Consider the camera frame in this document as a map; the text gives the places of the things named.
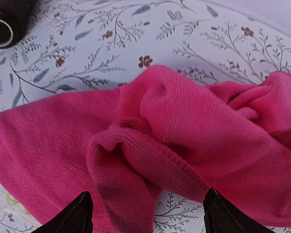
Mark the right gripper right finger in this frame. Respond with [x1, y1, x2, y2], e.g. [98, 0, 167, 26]
[203, 188, 272, 233]

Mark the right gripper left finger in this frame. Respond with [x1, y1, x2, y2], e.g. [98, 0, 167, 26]
[32, 191, 93, 233]

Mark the pink towel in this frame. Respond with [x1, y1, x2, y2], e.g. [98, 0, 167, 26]
[0, 66, 291, 233]

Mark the floral tablecloth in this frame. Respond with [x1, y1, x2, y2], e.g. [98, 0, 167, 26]
[0, 0, 291, 233]

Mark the black cylindrical bottle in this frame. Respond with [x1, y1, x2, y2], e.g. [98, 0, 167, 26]
[0, 0, 37, 49]

